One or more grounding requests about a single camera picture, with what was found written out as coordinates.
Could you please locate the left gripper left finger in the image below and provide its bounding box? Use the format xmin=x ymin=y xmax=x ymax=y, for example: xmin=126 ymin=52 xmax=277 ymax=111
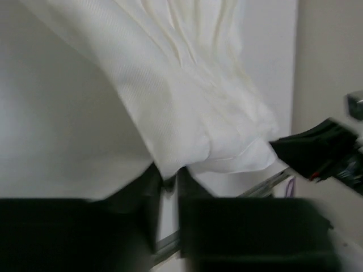
xmin=1 ymin=165 xmax=162 ymax=271

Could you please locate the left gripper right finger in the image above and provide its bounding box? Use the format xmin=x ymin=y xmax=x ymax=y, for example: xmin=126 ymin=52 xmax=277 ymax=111
xmin=177 ymin=168 xmax=342 ymax=271

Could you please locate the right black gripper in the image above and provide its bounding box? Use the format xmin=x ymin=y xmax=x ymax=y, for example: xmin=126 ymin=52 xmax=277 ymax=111
xmin=270 ymin=118 xmax=362 ymax=195

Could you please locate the white pleated skirt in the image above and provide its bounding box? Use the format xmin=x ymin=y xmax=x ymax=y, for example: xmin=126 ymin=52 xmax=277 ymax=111
xmin=24 ymin=1 xmax=277 ymax=177

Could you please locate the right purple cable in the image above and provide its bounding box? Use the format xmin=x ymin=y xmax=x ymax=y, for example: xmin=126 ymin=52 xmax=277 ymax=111
xmin=284 ymin=178 xmax=297 ymax=198

